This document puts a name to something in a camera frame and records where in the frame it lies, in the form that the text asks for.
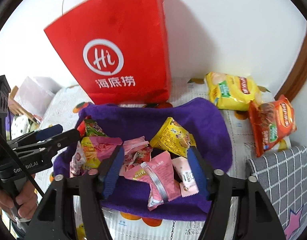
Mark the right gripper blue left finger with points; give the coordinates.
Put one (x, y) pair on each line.
(109, 171)

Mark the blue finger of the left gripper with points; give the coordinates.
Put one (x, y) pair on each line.
(49, 132)

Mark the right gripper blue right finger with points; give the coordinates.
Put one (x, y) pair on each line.
(199, 170)

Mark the pink white snack packet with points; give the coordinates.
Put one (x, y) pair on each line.
(188, 184)

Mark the pink yellow chips bag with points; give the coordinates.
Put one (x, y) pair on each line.
(96, 149)

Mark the pink strawberry snack packet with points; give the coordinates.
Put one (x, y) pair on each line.
(136, 151)

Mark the white pink candy packet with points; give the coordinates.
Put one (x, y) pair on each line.
(78, 160)

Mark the pink silver striped packet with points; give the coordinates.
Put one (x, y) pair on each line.
(159, 174)

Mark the green snack packet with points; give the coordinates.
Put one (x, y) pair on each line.
(90, 128)

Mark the yellow orange snack packet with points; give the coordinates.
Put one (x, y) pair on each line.
(173, 137)

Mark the person's left hand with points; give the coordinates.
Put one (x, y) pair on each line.
(27, 200)

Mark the wooden chair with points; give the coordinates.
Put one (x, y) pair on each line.
(17, 109)

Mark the white plastic bag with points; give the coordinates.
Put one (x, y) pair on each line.
(35, 95)

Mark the grey checked cushion with star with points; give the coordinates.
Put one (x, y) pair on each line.
(283, 176)

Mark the yellow Lays chips bag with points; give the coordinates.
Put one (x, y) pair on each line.
(232, 92)

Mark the orange Lays chips bag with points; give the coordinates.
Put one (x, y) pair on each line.
(271, 122)

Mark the red paper shopping bag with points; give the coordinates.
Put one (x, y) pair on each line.
(117, 50)

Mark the brown wooden door frame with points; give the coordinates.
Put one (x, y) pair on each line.
(297, 76)

